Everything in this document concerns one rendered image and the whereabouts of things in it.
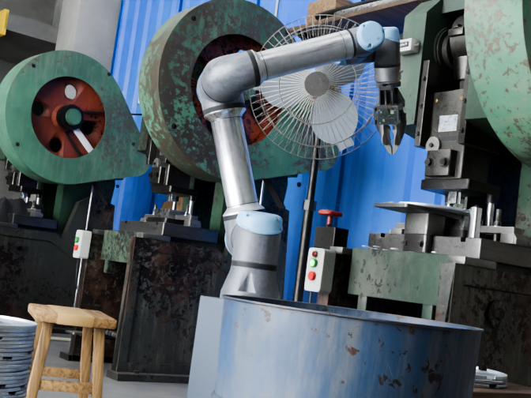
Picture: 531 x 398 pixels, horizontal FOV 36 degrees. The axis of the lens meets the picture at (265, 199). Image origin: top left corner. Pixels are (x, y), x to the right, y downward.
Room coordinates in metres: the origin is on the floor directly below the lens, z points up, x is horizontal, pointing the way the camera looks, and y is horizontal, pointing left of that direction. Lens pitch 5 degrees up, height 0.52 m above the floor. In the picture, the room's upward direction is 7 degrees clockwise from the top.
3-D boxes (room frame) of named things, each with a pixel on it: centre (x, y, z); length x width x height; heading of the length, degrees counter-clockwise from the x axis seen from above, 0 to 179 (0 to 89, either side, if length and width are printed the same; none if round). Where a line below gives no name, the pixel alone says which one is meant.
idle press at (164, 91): (4.18, 0.15, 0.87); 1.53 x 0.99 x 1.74; 125
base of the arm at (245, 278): (2.10, 0.01, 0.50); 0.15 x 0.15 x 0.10
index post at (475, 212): (2.37, -0.61, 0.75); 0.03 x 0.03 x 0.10; 37
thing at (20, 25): (7.76, 2.46, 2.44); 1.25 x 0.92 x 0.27; 37
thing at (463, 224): (2.58, -0.60, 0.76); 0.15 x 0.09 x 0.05; 37
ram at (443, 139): (2.56, -0.57, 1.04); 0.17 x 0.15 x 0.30; 127
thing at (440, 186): (2.59, -0.61, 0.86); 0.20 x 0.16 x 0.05; 37
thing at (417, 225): (2.48, -0.46, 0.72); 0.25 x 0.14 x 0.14; 127
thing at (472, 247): (2.59, -0.60, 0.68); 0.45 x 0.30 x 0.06; 37
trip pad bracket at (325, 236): (2.70, -0.23, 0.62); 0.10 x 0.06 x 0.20; 37
